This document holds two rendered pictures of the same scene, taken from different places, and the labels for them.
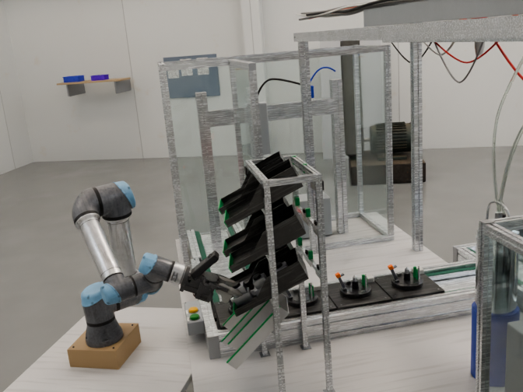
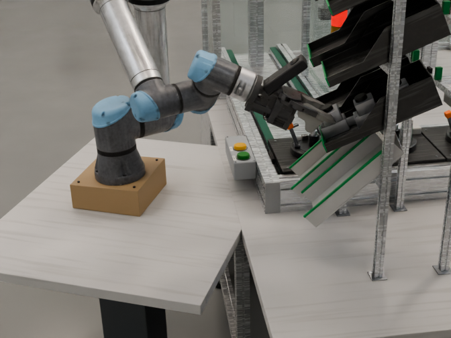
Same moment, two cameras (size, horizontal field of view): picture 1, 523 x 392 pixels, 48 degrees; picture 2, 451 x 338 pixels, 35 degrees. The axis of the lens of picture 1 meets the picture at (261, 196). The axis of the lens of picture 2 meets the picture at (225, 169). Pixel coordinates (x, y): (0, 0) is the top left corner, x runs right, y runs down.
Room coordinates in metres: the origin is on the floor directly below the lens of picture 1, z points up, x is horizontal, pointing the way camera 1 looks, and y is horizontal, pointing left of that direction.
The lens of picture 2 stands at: (0.28, 0.27, 1.88)
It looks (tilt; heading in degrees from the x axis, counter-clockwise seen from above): 26 degrees down; 3
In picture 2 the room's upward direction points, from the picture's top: 2 degrees counter-clockwise
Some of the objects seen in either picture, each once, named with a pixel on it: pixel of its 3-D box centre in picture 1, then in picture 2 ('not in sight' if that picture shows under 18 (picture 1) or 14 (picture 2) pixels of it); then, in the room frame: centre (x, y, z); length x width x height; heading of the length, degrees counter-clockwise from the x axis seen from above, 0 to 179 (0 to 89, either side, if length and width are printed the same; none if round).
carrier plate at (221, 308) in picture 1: (244, 311); (313, 153); (2.28, 0.11, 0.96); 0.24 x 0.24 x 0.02; 10
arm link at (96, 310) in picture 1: (98, 301); (115, 122); (2.18, 0.69, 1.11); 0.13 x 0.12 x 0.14; 121
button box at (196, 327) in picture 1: (194, 316); (240, 156); (2.33, 0.34, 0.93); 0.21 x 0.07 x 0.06; 10
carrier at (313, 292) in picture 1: (301, 291); (394, 133); (2.33, -0.14, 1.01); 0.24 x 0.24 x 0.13; 10
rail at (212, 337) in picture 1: (204, 300); (250, 137); (2.53, 0.31, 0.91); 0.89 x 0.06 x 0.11; 10
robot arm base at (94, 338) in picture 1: (102, 327); (118, 159); (2.18, 0.70, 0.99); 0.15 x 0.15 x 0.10
